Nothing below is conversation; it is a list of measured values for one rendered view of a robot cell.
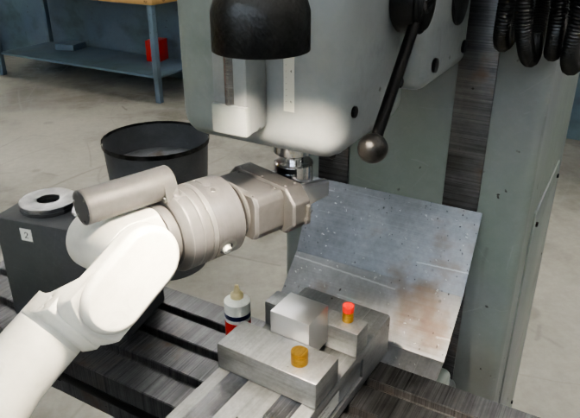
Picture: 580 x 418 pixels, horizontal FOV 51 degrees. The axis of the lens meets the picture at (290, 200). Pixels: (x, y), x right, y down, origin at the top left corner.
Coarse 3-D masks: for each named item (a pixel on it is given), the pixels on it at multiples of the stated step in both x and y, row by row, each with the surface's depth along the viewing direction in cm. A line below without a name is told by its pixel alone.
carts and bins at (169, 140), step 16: (128, 128) 286; (144, 128) 291; (160, 128) 293; (176, 128) 293; (192, 128) 288; (112, 144) 280; (128, 144) 289; (144, 144) 294; (160, 144) 296; (176, 144) 296; (192, 144) 292; (112, 160) 258; (128, 160) 252; (144, 160) 251; (160, 160) 252; (176, 160) 255; (192, 160) 261; (112, 176) 264; (176, 176) 259; (192, 176) 265; (176, 272) 280; (192, 272) 286
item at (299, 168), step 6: (276, 162) 72; (282, 162) 72; (300, 162) 72; (306, 162) 72; (312, 162) 73; (276, 168) 72; (282, 168) 72; (288, 168) 71; (294, 168) 71; (300, 168) 71; (306, 168) 72; (312, 168) 73; (288, 174) 72; (294, 174) 71; (300, 174) 72
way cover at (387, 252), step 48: (336, 192) 115; (384, 192) 111; (336, 240) 114; (384, 240) 110; (432, 240) 106; (288, 288) 115; (336, 288) 112; (384, 288) 109; (432, 288) 106; (432, 336) 103
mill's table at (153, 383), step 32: (0, 288) 111; (0, 320) 102; (160, 320) 102; (192, 320) 105; (224, 320) 102; (256, 320) 102; (96, 352) 95; (128, 352) 96; (160, 352) 95; (192, 352) 95; (64, 384) 97; (96, 384) 93; (128, 384) 89; (160, 384) 89; (192, 384) 91; (384, 384) 89; (416, 384) 89; (128, 416) 91; (160, 416) 87; (352, 416) 83; (384, 416) 83; (416, 416) 83; (448, 416) 85; (480, 416) 83; (512, 416) 83
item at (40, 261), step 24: (48, 192) 101; (72, 192) 101; (0, 216) 96; (24, 216) 96; (48, 216) 95; (72, 216) 94; (0, 240) 98; (24, 240) 96; (48, 240) 94; (24, 264) 98; (48, 264) 96; (72, 264) 95; (24, 288) 100; (48, 288) 99; (144, 312) 101
